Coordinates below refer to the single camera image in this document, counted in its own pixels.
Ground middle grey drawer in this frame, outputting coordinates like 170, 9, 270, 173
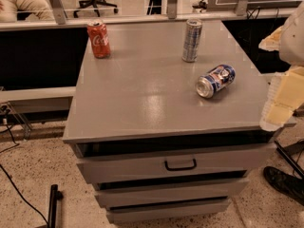
95, 178, 249, 208

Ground grey drawer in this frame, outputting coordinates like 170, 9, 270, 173
106, 199, 230, 223
95, 178, 249, 208

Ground black shoe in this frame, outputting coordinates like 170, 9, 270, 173
263, 166, 304, 206

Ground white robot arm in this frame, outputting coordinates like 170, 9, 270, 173
258, 2, 304, 131

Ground red coke can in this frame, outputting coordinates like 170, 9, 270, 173
87, 20, 111, 59

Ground grey drawer cabinet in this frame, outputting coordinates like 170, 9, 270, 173
64, 21, 275, 212

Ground metal railing post middle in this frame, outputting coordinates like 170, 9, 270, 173
167, 0, 178, 19

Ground bottom grey drawer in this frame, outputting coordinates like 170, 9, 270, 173
106, 199, 230, 223

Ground black floor cable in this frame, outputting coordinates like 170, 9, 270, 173
0, 123, 49, 225

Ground top drawer with handle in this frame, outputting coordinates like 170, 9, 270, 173
77, 143, 276, 183

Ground metal railing post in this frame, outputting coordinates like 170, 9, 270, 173
167, 0, 178, 19
49, 0, 67, 25

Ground black stand post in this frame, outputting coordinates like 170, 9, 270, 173
47, 184, 64, 228

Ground black office chair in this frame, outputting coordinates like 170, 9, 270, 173
73, 0, 119, 18

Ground metal railing post left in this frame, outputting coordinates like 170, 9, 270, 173
49, 0, 67, 25

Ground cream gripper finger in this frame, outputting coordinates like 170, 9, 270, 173
259, 66, 304, 131

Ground seated person beige trousers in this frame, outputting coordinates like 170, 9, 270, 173
0, 0, 54, 23

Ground blue pepsi can lying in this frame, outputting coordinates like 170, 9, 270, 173
196, 65, 236, 98

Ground silver blue redbull can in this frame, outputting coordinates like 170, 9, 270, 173
182, 19, 202, 63

